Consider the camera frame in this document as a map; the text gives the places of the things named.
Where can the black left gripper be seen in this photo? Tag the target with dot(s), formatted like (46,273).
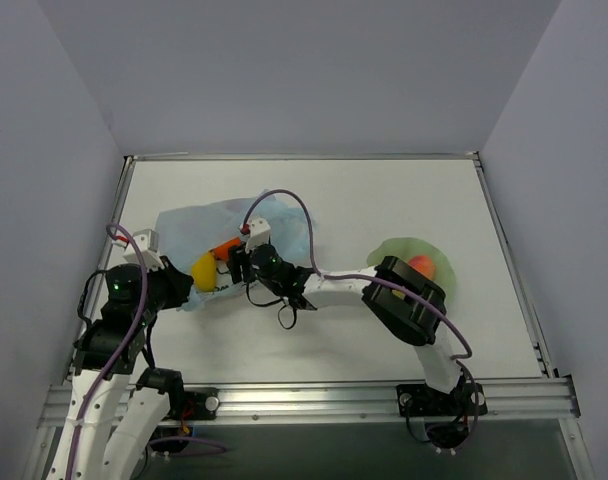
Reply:
(179,282)

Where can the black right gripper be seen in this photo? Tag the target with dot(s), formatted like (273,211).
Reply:
(238,264)

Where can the fake orange carrot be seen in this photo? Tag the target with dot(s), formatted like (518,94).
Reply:
(221,252)

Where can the fake yellow mango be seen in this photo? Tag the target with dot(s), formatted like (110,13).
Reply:
(204,273)

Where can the light blue plastic bag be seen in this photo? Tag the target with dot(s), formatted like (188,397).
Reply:
(187,233)

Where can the fake pink peach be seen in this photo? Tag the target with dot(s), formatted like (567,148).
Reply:
(424,265)

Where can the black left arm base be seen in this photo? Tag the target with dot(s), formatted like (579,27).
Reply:
(200,404)

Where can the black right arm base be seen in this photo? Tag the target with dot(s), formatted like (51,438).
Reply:
(420,401)

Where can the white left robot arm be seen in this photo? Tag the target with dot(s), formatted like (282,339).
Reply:
(118,394)

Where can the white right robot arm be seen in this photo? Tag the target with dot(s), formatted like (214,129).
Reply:
(410,306)

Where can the green wavy glass bowl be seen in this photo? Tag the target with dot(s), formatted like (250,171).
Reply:
(405,248)

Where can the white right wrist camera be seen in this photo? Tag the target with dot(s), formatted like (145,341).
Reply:
(255,233)

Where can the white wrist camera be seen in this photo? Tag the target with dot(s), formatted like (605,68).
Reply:
(147,241)
(255,233)

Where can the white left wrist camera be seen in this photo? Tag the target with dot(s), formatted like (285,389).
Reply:
(147,241)

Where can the aluminium front table rail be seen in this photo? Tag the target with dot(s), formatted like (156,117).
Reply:
(242,404)

